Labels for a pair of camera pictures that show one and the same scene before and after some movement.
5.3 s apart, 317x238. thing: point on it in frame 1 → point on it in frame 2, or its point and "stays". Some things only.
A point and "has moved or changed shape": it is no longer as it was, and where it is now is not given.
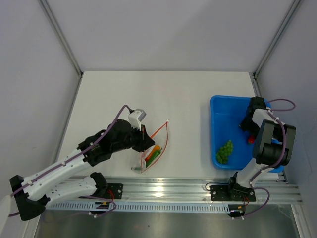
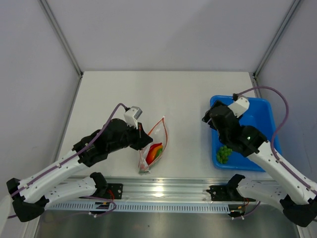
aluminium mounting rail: (176, 190) stays
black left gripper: (144, 141) stays
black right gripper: (244, 125) → (206, 117)
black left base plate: (114, 191) stays
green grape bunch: (222, 155) stays
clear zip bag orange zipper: (151, 155) has moved or changed shape
